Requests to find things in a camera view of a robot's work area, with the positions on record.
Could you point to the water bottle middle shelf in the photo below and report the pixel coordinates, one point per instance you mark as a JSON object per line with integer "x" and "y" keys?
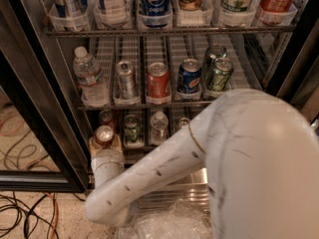
{"x": 91, "y": 78}

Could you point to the red coke can bottom shelf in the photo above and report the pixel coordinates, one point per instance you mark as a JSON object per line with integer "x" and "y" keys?
{"x": 103, "y": 136}

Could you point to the silver green can bottom shelf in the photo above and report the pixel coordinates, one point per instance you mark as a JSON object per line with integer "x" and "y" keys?
{"x": 182, "y": 122}

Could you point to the right glass fridge door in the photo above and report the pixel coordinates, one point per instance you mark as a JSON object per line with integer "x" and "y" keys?
{"x": 295, "y": 79}

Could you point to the blue pepsi can middle shelf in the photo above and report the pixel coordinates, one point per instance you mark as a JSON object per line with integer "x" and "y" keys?
{"x": 189, "y": 73}

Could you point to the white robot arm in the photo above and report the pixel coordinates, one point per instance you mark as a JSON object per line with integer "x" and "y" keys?
{"x": 261, "y": 158}

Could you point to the glass fridge door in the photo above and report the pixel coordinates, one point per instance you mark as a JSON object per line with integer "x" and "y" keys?
{"x": 295, "y": 79}
{"x": 36, "y": 74}

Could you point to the clear plastic bag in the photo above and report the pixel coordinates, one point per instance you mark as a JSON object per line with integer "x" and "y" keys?
{"x": 180, "y": 221}

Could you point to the stainless fridge base grille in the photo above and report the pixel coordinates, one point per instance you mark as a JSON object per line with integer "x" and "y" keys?
{"x": 186, "y": 190}

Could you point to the blue pepsi can shelf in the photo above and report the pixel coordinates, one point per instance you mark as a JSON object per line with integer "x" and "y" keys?
{"x": 189, "y": 73}
{"x": 155, "y": 12}

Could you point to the silver blue can top left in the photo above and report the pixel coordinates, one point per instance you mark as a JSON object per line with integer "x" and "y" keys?
{"x": 69, "y": 15}

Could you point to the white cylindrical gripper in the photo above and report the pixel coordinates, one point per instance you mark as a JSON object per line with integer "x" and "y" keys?
{"x": 107, "y": 156}

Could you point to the red can middle shelf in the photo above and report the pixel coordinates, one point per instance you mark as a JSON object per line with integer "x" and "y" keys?
{"x": 157, "y": 80}

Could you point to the left glass fridge door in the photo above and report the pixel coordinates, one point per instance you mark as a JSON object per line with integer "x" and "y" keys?
{"x": 36, "y": 74}

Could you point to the red can behind coke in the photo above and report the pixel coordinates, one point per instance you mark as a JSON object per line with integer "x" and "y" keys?
{"x": 106, "y": 117}

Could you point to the blue pepsi can top shelf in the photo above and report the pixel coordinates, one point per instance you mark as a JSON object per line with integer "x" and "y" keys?
{"x": 155, "y": 12}

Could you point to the white bottle top shelf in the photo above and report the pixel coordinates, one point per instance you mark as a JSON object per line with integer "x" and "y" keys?
{"x": 111, "y": 13}

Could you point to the silver can middle shelf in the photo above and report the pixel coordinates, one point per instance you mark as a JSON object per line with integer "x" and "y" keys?
{"x": 126, "y": 73}

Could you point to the small water bottle bottom shelf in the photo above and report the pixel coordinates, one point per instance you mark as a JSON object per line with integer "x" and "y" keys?
{"x": 159, "y": 124}

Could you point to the green can middle rear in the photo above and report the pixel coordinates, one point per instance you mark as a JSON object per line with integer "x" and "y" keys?
{"x": 212, "y": 53}

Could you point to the green can middle front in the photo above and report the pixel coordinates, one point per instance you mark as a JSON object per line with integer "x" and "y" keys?
{"x": 218, "y": 74}

